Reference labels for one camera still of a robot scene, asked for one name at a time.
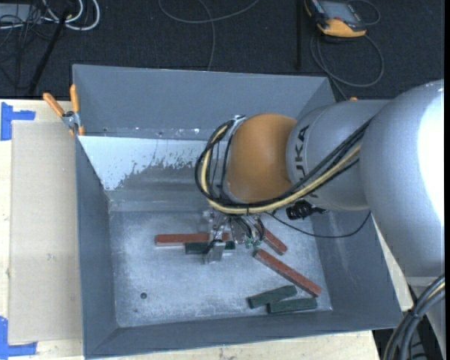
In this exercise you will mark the dark green flat block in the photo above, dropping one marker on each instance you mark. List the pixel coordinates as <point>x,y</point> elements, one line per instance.
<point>292,305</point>
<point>272,296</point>
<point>195,247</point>

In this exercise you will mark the pale flat board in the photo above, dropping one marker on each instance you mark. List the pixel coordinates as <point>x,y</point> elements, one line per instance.
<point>45,231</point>

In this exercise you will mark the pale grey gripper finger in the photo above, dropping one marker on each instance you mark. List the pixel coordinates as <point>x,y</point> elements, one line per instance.
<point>219,250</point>
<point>207,254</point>

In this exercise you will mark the grey metal bin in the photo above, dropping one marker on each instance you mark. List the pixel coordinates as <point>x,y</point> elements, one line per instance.
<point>165,283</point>

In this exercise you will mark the red-brown flat block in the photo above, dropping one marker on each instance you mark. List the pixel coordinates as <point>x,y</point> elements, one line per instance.
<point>180,238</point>
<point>276,243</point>
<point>287,272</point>

